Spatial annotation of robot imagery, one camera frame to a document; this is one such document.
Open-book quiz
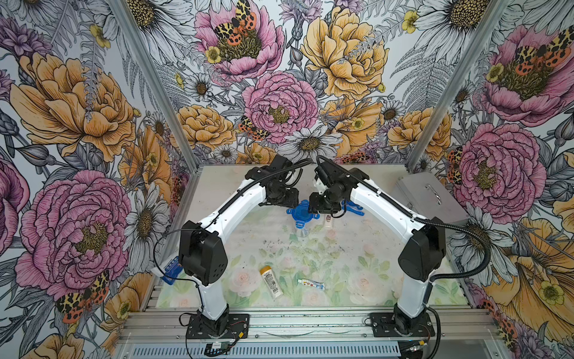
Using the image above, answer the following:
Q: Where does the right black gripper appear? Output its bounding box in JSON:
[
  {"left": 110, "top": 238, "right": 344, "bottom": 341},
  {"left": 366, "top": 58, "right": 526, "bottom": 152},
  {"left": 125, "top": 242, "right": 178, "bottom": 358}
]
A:
[{"left": 308, "top": 187, "right": 346, "bottom": 215}]

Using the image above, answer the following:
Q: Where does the blue lid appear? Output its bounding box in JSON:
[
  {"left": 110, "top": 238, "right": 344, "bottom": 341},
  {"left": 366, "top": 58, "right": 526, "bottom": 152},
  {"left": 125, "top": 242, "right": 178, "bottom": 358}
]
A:
[
  {"left": 286, "top": 200, "right": 320, "bottom": 230},
  {"left": 342, "top": 200, "right": 365, "bottom": 216}
]

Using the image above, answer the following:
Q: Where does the white bottle yellow cap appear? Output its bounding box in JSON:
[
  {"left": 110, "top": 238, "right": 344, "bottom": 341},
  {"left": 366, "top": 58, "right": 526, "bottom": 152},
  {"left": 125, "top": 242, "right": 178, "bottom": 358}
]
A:
[{"left": 324, "top": 215, "right": 333, "bottom": 229}]

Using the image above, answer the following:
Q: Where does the clear plastic cup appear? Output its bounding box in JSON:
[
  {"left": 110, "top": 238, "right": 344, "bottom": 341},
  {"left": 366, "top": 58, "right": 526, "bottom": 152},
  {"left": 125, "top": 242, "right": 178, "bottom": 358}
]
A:
[{"left": 294, "top": 227, "right": 309, "bottom": 238}]

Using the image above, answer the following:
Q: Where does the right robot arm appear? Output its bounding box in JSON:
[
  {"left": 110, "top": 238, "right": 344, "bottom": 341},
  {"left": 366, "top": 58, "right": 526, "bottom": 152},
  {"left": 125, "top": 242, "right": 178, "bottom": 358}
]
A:
[{"left": 309, "top": 156, "right": 445, "bottom": 336}]

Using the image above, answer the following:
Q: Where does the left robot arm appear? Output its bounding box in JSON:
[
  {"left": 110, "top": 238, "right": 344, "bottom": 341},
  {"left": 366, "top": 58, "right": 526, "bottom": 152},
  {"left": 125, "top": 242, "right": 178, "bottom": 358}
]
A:
[{"left": 178, "top": 155, "right": 308, "bottom": 337}]

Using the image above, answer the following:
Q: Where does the silver metal case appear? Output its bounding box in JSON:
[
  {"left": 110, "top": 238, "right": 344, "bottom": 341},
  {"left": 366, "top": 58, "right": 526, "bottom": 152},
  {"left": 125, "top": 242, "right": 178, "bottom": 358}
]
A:
[{"left": 391, "top": 172, "right": 469, "bottom": 225}]

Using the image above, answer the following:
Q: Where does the white bottle near front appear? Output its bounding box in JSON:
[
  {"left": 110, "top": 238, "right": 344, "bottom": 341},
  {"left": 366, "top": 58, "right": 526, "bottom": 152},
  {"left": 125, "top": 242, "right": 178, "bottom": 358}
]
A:
[{"left": 259, "top": 266, "right": 283, "bottom": 299}]

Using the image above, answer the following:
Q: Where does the toothpaste tube lower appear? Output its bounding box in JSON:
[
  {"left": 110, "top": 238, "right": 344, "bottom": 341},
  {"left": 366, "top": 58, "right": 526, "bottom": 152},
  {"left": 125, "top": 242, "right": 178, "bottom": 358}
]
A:
[{"left": 297, "top": 278, "right": 325, "bottom": 290}]

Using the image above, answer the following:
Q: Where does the blue white packet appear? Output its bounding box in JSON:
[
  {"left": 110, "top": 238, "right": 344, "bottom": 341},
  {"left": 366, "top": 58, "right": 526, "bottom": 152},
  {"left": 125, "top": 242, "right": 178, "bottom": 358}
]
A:
[{"left": 151, "top": 257, "right": 182, "bottom": 286}]

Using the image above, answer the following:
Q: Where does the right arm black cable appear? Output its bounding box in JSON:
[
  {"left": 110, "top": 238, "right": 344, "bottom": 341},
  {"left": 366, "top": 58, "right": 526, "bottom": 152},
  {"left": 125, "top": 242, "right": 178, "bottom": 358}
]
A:
[{"left": 315, "top": 155, "right": 492, "bottom": 359}]

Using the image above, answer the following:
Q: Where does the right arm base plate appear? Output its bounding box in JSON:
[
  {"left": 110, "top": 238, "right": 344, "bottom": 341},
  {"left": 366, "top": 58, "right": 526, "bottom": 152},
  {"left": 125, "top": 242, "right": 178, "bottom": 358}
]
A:
[{"left": 369, "top": 312, "right": 436, "bottom": 340}]

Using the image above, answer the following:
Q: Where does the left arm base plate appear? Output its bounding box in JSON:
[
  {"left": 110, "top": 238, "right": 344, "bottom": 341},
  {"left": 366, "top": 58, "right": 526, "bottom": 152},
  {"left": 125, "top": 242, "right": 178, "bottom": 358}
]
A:
[{"left": 185, "top": 314, "right": 251, "bottom": 340}]

